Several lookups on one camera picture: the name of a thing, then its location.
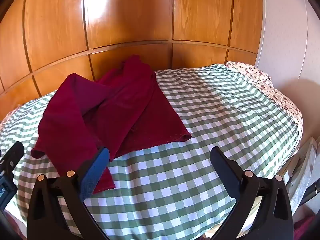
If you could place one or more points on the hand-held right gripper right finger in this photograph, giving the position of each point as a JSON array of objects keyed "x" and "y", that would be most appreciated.
[{"x": 222, "y": 170}]

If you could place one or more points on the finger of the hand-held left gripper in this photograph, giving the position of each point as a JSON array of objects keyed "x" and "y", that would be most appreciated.
[{"x": 13, "y": 156}]

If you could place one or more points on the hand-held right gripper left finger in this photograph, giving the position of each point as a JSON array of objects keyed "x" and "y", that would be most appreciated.
[{"x": 98, "y": 168}]

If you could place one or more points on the dark red garment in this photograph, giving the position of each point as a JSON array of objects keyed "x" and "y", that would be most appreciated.
[{"x": 125, "y": 105}]

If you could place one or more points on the green white checkered blanket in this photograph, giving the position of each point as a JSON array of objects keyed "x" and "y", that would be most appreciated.
[{"x": 212, "y": 135}]

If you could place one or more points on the dark pink cloth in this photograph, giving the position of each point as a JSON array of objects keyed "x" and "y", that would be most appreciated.
[{"x": 305, "y": 226}]

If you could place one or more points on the wooden headboard panels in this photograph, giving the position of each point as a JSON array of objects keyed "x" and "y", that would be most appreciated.
[{"x": 140, "y": 15}]

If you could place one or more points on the white wooden frame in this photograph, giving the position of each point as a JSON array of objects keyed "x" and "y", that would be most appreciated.
[{"x": 303, "y": 165}]

